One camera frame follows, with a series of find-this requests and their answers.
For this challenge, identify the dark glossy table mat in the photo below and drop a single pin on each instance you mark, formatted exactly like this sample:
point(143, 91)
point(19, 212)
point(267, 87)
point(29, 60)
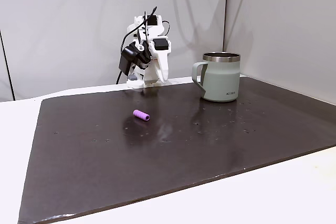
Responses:
point(157, 169)

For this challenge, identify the purple ribbed pen grip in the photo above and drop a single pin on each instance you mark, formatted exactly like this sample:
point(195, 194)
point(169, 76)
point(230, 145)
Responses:
point(141, 115)

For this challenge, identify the black camera box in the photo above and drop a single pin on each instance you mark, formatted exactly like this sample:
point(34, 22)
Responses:
point(128, 60)

